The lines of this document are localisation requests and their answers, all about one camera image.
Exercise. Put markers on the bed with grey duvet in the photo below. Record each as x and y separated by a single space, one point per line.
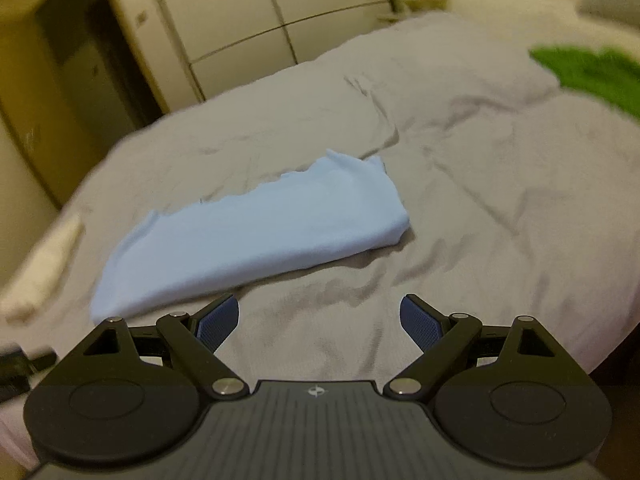
475 185

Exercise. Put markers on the long white pillow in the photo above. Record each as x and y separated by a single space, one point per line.
515 5

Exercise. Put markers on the green knit sweater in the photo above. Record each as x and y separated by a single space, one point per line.
595 77

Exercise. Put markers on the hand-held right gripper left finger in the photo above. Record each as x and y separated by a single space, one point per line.
218 324

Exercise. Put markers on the light blue sweatshirt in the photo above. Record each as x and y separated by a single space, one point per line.
260 240

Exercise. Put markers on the cream wardrobe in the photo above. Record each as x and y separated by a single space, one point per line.
250 15

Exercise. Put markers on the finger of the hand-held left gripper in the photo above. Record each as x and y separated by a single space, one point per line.
42 360

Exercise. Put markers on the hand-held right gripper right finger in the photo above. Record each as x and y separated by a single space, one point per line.
421 324

